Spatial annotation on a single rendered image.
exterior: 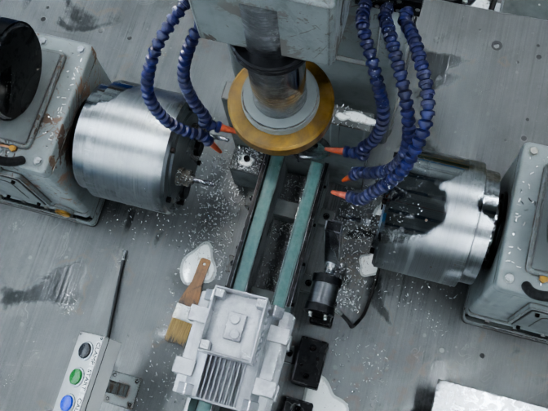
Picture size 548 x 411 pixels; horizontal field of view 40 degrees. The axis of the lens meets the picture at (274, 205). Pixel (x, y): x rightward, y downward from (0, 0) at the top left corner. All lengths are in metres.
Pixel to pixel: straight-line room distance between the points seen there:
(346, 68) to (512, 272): 0.50
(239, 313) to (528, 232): 0.54
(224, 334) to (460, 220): 0.47
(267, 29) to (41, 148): 0.67
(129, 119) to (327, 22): 0.64
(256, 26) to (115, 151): 0.58
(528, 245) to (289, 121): 0.49
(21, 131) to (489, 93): 1.08
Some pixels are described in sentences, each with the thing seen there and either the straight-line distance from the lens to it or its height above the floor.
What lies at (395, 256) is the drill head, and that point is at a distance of 1.45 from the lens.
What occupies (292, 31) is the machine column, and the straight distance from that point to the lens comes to 1.00.
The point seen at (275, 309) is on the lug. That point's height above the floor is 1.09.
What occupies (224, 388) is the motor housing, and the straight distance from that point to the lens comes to 1.42.
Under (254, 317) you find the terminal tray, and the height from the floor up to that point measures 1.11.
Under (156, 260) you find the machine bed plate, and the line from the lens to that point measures 1.79.
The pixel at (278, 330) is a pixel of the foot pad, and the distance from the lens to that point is 1.44.
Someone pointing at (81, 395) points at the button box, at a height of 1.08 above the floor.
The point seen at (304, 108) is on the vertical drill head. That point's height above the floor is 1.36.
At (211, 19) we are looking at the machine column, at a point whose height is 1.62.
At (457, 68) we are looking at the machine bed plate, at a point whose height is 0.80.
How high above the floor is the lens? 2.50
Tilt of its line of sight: 72 degrees down
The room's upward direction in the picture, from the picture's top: 12 degrees counter-clockwise
